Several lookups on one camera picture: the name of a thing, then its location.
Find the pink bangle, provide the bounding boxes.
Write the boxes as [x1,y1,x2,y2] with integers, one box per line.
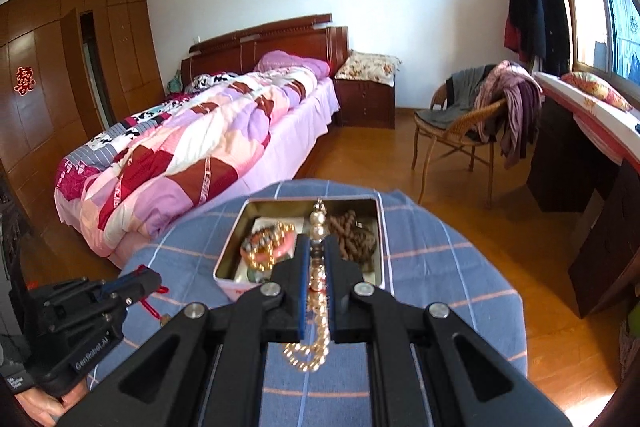
[241,222,296,268]

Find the pink tin box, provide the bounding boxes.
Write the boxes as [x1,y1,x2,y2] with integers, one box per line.
[211,195,386,303]

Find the small pearl chain necklace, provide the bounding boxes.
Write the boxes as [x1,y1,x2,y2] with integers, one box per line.
[282,198,332,374]

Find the brown wooden bead bracelet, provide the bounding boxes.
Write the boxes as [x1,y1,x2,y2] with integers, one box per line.
[326,209,379,266]

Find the person's left hand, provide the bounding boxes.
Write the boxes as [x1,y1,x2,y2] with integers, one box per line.
[14,381,89,426]

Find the bed with patchwork quilt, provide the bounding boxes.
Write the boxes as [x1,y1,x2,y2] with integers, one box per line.
[53,67,338,267]

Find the blue plaid tablecloth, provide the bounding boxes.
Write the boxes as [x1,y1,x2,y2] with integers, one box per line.
[86,178,528,427]

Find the wooden wardrobe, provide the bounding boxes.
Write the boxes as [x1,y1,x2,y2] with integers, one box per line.
[1,0,164,231]

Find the wicker chair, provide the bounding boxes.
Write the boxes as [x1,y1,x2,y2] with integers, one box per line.
[411,98,506,208]

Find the purple pillow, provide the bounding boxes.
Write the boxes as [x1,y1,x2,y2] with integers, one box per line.
[254,50,331,80]

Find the dark wooden desk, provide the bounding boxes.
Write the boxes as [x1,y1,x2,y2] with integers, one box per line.
[527,72,639,317]

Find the clothes draped on chair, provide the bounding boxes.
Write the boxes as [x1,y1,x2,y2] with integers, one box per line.
[414,61,542,169]

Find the dark wooden nightstand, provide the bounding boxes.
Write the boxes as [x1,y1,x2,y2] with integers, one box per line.
[333,79,395,129]

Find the wooden headboard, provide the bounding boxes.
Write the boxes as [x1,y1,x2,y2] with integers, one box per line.
[180,13,349,86]

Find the floral cushion on nightstand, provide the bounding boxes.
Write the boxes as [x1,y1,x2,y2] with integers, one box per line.
[334,51,401,87]

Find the floral pillow on desk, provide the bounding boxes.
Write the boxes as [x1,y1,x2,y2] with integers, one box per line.
[561,72,632,112]

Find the hanging dark coats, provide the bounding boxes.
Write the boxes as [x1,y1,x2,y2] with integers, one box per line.
[504,0,570,77]

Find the window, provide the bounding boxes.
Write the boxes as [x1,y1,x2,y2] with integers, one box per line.
[568,0,639,105]

